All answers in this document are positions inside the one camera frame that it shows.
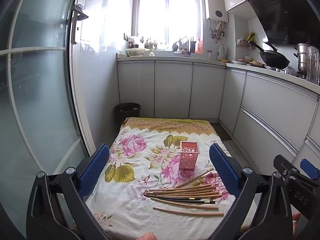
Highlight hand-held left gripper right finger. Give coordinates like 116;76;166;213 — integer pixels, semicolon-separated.
209;143;293;240

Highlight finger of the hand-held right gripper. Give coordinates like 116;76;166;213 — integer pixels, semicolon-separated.
300;158;320;180
274;155;300;180

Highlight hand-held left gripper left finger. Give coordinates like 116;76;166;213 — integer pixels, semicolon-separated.
26;144;110;240

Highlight pink perforated utensil holder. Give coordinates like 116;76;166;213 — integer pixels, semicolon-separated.
179;141;200;170

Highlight black chopstick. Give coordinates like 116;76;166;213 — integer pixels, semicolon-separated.
147;196;196;201
175;199;216;204

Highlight pile of wooden chopsticks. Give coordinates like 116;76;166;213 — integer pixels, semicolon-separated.
143;167;225;216

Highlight person's right hand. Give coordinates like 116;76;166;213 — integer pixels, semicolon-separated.
293;212;304;240

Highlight floral printed cloth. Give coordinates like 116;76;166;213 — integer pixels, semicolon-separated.
85;117;258;240

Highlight grey kitchen base cabinet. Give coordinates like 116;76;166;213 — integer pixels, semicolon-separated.
219;64;320;178
117;56;227;119

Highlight black trash bin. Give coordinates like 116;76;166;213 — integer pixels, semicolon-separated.
115;102;141;128

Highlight gas stove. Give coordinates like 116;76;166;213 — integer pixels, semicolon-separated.
265;65;308;78

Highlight clear glass pitcher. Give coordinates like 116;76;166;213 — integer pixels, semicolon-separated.
307;45;320;84

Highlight black wok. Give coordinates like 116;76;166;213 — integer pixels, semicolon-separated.
248;41;290;69

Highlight steel stock pot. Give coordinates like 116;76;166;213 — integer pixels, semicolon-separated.
296;43;315;75

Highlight frosted glass sliding door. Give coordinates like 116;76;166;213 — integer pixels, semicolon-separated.
0;0;100;230

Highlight white ceramic bowl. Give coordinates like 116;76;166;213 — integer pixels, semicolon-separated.
126;47;145;57

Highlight row of small bottles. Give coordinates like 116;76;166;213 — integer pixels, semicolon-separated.
140;36;173;50

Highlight black range hood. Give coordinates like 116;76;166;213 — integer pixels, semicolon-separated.
245;0;320;47

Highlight kitchen window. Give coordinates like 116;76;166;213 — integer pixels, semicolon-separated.
134;0;202;47

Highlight white water heater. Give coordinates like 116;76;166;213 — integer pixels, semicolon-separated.
204;0;229;23

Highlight wall spice rack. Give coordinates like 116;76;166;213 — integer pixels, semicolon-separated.
237;36;257;49

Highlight dark handled basket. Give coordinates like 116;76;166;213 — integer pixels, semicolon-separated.
178;36;190;53

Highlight water heater hoses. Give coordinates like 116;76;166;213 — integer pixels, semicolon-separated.
209;21;227;40

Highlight metal door handle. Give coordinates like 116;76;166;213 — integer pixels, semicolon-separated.
71;4;89;45

